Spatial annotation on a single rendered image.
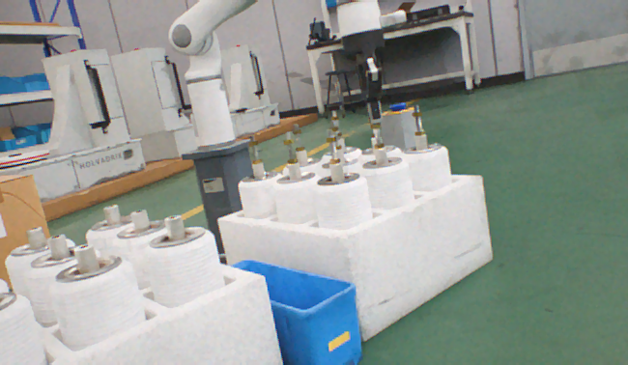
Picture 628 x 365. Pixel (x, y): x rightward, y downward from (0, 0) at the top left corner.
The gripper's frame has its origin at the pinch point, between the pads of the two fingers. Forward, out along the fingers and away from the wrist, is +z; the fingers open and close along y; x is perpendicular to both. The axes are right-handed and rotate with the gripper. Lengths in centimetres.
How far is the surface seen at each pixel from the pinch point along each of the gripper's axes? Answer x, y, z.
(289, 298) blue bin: -21.9, 9.0, 28.4
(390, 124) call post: 9.2, -30.6, 6.4
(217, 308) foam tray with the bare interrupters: -30.2, 32.1, 18.2
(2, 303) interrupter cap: -51, 40, 9
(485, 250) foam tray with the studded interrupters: 18.4, -3.7, 32.2
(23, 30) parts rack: -247, -509, -103
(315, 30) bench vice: 42, -470, -51
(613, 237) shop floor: 45, -5, 35
